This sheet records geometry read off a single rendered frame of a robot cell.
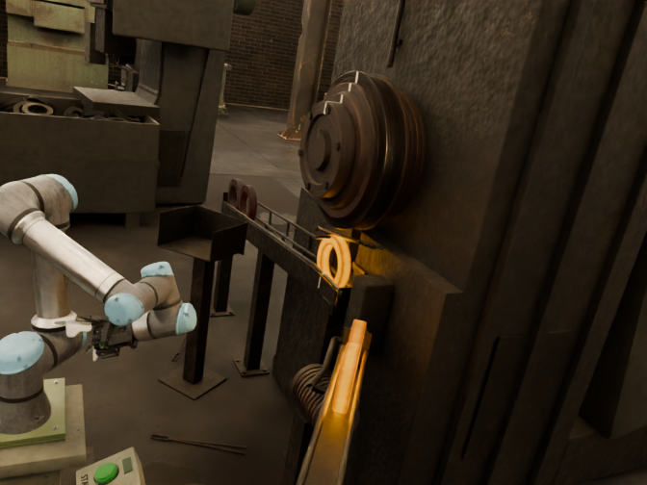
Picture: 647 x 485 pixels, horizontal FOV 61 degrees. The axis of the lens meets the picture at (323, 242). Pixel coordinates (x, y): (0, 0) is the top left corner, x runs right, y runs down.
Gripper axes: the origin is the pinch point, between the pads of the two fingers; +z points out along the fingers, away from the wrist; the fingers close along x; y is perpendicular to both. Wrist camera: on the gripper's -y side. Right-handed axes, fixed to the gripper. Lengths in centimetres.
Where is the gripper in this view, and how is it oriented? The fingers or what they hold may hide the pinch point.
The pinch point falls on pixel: (70, 335)
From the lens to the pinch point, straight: 166.9
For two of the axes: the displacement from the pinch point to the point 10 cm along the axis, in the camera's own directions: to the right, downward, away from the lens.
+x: 2.3, 6.6, 7.2
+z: -9.7, 2.1, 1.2
